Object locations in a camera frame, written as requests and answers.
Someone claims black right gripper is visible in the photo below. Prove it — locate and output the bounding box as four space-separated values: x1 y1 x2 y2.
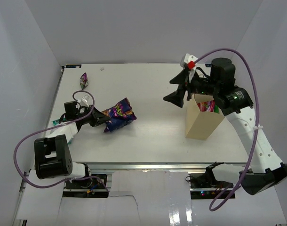
163 68 220 107

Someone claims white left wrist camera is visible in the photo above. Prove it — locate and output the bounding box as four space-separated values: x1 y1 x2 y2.
77 95 90 108

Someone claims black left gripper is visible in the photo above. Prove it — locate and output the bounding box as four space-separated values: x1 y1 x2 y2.
77 105 111 127

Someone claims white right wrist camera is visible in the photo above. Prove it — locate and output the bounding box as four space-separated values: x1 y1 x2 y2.
180 53 198 82

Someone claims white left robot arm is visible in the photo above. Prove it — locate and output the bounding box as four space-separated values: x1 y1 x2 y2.
34 101 111 188

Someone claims left black XDOF label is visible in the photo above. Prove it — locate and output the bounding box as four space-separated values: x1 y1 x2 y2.
65 64 82 69

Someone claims dark blue purple snack bag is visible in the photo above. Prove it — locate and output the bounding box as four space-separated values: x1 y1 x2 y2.
102 98 137 133

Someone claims small purple candy packet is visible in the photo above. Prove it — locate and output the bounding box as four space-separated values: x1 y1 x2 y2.
80 73 89 90

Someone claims pink Fox's candy bag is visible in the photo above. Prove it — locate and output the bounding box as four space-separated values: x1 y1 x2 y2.
197 100 217 113

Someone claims brown paper bag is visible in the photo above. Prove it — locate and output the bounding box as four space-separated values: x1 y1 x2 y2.
185 94 224 140

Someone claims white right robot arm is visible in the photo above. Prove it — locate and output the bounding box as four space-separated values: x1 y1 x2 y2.
163 54 287 195

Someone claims green Fox's candy bag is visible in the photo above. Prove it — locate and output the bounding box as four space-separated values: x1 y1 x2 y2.
214 105 219 113

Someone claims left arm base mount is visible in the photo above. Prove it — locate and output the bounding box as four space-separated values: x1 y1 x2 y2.
63 174 111 198

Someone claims teal white snack packet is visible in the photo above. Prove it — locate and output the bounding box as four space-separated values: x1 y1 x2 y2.
52 119 72 145

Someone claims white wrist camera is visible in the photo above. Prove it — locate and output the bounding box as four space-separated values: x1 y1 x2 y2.
77 95 90 108
180 53 198 82

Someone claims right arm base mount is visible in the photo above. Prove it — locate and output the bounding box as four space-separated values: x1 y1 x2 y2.
185 173 233 200

